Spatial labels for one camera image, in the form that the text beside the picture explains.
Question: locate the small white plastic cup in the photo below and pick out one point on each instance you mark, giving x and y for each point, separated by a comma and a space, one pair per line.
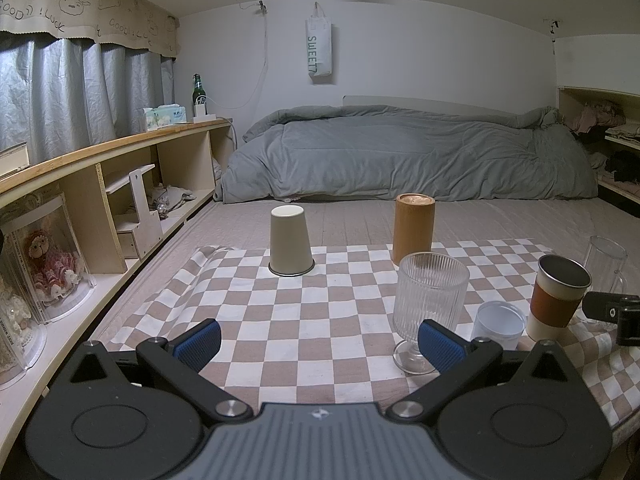
501, 322

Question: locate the grey curtain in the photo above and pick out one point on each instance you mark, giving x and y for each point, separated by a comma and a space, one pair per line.
60, 95

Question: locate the beige paper cup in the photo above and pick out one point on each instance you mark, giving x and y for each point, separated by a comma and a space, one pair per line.
290, 253

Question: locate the brown wooden cup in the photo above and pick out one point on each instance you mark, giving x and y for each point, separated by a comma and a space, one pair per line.
413, 225

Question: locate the pinkish bed mattress sheet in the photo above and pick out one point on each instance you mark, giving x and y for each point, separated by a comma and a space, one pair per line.
563, 226

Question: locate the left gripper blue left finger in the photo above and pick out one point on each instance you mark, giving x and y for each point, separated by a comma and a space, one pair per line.
174, 366

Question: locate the grey duvet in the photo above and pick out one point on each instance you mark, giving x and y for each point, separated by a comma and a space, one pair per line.
378, 152

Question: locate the white charger block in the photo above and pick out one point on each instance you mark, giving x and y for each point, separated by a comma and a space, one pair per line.
201, 115

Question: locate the small wooden stand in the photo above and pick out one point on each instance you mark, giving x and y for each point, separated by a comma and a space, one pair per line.
138, 231

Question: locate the ribbed glass goblet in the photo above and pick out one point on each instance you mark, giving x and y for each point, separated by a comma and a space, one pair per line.
431, 286

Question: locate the checkered brown white cloth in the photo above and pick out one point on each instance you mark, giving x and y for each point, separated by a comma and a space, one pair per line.
328, 336

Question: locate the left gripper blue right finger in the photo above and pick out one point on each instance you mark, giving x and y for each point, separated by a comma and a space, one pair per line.
462, 365

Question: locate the white hanging sweet bag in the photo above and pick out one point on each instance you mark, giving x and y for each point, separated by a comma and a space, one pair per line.
319, 47

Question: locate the green glass bottle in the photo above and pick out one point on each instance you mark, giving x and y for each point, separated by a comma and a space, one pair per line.
199, 93

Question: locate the right wooden cubby shelf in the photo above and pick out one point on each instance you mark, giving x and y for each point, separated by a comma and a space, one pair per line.
606, 123

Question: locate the crumpled cloth on shelf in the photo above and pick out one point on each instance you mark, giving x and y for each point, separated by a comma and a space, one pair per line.
164, 199

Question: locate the wooden shelf unit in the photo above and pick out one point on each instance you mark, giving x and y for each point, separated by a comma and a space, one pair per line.
183, 155

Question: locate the beige doodle valance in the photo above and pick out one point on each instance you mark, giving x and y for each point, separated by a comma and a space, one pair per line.
133, 24

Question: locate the clear glass mug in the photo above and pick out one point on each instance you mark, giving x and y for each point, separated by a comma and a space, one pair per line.
605, 260

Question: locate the doll in clear case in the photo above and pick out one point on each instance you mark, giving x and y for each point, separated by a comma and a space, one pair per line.
44, 256

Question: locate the tissue pack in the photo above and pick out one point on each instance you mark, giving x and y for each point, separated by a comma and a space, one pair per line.
164, 116

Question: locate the steel cup with brown sleeve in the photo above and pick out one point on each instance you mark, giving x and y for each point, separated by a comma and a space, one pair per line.
560, 285

